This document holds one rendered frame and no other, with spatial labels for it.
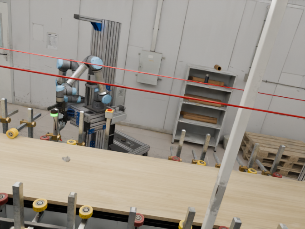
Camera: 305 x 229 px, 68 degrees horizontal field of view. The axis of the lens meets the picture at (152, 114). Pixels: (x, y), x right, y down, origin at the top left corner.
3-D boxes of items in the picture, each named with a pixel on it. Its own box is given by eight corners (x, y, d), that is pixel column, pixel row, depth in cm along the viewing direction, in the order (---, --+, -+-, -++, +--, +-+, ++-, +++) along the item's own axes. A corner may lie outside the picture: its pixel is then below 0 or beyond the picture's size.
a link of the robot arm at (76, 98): (80, 60, 262) (79, 102, 265) (70, 59, 257) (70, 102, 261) (81, 59, 251) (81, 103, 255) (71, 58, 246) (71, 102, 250)
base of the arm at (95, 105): (98, 104, 281) (99, 97, 277) (106, 108, 273) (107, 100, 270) (89, 106, 269) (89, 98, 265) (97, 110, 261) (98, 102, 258)
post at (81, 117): (78, 153, 233) (81, 110, 217) (81, 153, 233) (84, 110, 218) (77, 155, 230) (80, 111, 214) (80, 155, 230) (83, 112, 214)
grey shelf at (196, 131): (171, 134, 491) (186, 62, 439) (212, 142, 488) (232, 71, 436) (171, 143, 449) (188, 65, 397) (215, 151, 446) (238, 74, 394)
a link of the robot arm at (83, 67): (86, 51, 242) (57, 86, 236) (91, 52, 235) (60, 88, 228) (94, 58, 251) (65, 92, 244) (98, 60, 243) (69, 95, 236)
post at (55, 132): (54, 151, 233) (55, 107, 217) (57, 151, 233) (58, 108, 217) (52, 152, 230) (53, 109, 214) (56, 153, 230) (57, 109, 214)
